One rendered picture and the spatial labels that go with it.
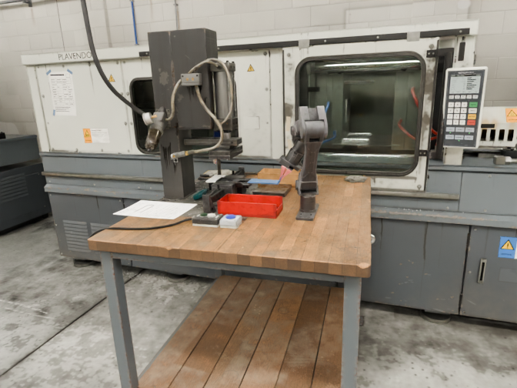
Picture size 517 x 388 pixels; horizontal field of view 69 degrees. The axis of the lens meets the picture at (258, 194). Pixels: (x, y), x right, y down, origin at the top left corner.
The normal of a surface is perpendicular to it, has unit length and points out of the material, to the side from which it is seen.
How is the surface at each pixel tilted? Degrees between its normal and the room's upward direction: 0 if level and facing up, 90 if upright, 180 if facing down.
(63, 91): 90
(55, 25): 90
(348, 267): 90
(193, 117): 90
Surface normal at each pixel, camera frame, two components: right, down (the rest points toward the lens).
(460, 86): -0.51, 0.36
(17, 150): 0.94, 0.06
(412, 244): -0.33, 0.27
